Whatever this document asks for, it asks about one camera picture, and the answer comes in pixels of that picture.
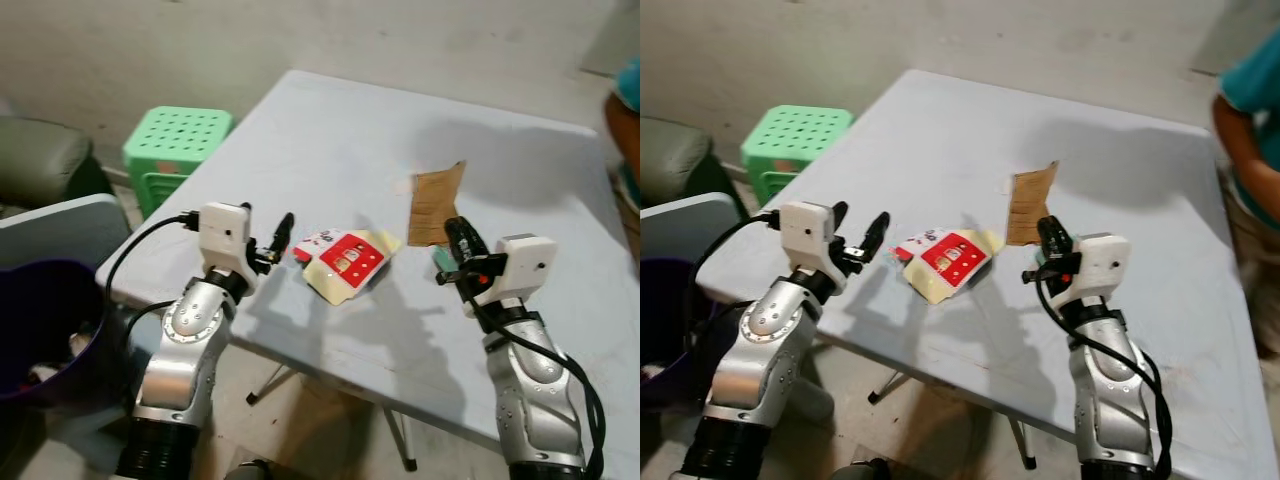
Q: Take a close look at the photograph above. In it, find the yellow pouch with red label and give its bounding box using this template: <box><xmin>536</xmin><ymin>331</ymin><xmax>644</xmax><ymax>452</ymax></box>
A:
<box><xmin>304</xmin><ymin>228</ymin><xmax>404</xmax><ymax>307</ymax></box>
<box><xmin>903</xmin><ymin>228</ymin><xmax>1005</xmax><ymax>307</ymax></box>

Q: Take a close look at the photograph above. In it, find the brown paper packet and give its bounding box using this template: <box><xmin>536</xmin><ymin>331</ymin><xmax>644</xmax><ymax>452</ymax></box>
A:
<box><xmin>408</xmin><ymin>161</ymin><xmax>468</xmax><ymax>249</ymax></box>
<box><xmin>1006</xmin><ymin>160</ymin><xmax>1060</xmax><ymax>248</ymax></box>

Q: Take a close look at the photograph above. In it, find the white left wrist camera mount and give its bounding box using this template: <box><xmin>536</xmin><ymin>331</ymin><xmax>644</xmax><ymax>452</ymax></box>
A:
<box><xmin>198</xmin><ymin>203</ymin><xmax>252</xmax><ymax>274</ymax></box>
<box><xmin>780</xmin><ymin>200</ymin><xmax>837</xmax><ymax>274</ymax></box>

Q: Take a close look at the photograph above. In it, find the purple bin bag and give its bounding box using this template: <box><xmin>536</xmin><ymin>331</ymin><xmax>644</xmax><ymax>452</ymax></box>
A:
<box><xmin>0</xmin><ymin>258</ymin><xmax>113</xmax><ymax>403</ymax></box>

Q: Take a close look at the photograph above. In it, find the green plastic stool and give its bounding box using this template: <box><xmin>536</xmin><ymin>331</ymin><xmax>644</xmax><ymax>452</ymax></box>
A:
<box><xmin>740</xmin><ymin>105</ymin><xmax>854</xmax><ymax>207</ymax></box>
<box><xmin>122</xmin><ymin>106</ymin><xmax>236</xmax><ymax>219</ymax></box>

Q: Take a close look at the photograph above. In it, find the white and red snack packet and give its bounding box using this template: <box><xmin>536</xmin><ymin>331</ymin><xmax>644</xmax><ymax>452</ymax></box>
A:
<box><xmin>893</xmin><ymin>227</ymin><xmax>947</xmax><ymax>263</ymax></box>
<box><xmin>292</xmin><ymin>229</ymin><xmax>342</xmax><ymax>264</ymax></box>

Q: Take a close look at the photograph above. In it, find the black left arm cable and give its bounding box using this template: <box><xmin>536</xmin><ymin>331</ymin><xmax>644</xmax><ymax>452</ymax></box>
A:
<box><xmin>688</xmin><ymin>208</ymin><xmax>784</xmax><ymax>331</ymax></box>
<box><xmin>103</xmin><ymin>210</ymin><xmax>201</xmax><ymax>401</ymax></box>

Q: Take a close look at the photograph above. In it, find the dark olive cushioned chair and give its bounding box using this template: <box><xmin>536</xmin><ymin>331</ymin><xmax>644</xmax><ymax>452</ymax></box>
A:
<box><xmin>640</xmin><ymin>117</ymin><xmax>747</xmax><ymax>213</ymax></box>
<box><xmin>0</xmin><ymin>117</ymin><xmax>113</xmax><ymax>213</ymax></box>

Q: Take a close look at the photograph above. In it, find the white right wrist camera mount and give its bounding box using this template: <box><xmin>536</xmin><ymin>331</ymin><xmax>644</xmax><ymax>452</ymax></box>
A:
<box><xmin>496</xmin><ymin>234</ymin><xmax>557</xmax><ymax>302</ymax></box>
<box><xmin>1074</xmin><ymin>232</ymin><xmax>1133</xmax><ymax>302</ymax></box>

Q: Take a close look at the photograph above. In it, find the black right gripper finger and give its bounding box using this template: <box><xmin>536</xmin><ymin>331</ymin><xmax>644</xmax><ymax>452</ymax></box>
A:
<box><xmin>1036</xmin><ymin>214</ymin><xmax>1075</xmax><ymax>265</ymax></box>
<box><xmin>444</xmin><ymin>215</ymin><xmax>492</xmax><ymax>264</ymax></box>

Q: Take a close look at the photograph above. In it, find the person in teal shirt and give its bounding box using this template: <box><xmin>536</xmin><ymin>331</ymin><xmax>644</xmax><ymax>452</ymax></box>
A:
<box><xmin>603</xmin><ymin>57</ymin><xmax>641</xmax><ymax>206</ymax></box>
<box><xmin>1212</xmin><ymin>25</ymin><xmax>1280</xmax><ymax>353</ymax></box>

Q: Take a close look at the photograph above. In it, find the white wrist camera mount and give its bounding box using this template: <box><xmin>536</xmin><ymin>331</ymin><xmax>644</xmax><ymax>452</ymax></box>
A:
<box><xmin>780</xmin><ymin>200</ymin><xmax>837</xmax><ymax>274</ymax></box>
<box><xmin>1074</xmin><ymin>232</ymin><xmax>1133</xmax><ymax>302</ymax></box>
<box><xmin>496</xmin><ymin>234</ymin><xmax>557</xmax><ymax>302</ymax></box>
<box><xmin>198</xmin><ymin>203</ymin><xmax>252</xmax><ymax>274</ymax></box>

